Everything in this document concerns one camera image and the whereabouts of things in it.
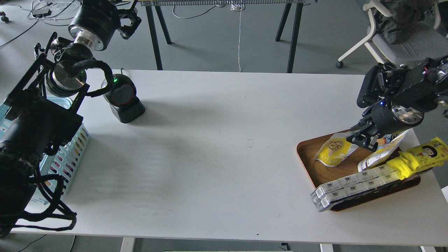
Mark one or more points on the yellow snack package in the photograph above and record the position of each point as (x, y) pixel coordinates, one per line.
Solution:
(419, 158)

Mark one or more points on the black barcode scanner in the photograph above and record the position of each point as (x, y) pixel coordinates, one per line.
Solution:
(123, 100)

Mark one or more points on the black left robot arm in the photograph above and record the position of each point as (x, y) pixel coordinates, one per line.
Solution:
(43, 110)

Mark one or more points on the light blue plastic basket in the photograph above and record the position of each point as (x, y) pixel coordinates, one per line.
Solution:
(65, 162)

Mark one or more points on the black legged background table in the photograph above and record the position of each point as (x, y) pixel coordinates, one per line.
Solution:
(223, 35)

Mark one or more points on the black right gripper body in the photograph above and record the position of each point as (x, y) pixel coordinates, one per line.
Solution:
(382, 114)

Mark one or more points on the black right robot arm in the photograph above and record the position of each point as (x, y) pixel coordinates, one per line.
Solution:
(395, 99)

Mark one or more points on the wooden oval tray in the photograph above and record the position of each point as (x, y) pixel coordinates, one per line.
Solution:
(319, 174)

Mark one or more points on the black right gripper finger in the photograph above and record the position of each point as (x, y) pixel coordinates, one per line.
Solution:
(365, 138)

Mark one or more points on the blue snack bag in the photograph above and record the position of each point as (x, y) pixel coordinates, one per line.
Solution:
(385, 140)

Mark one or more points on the silver boxed snack row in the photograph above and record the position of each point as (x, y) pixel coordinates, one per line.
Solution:
(353, 186)

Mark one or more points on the grey office chair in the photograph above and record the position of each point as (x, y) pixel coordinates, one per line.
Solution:
(402, 32)

